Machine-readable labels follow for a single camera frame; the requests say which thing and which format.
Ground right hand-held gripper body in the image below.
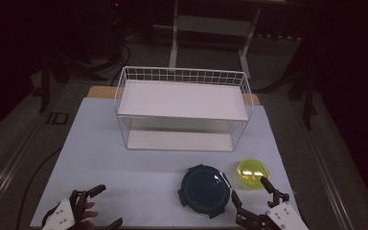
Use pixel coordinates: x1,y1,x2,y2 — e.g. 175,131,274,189
235,190,311,230

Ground black floor cable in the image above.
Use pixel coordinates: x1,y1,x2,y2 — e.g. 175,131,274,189
14,146,62,230

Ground black floor bracket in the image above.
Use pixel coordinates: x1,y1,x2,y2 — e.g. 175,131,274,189
46,111,70,126

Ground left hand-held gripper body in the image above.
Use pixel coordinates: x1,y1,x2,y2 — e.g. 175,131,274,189
41,189,89,230

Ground black stand leg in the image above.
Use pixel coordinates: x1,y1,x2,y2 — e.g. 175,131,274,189
38,47,71,113
287,63,321,130

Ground white metal stand frame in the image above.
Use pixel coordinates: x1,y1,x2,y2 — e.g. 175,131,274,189
168,0,264,79

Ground white wire rack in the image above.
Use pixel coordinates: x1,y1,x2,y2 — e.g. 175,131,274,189
114,65,254,152

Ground clear container with green lid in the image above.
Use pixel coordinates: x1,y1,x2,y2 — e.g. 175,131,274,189
236,158,271,191

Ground bundle of black cables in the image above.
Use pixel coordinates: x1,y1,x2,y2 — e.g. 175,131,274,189
85,3,132,84

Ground person's left hand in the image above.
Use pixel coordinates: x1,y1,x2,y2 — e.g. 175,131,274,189
80,200,100,228

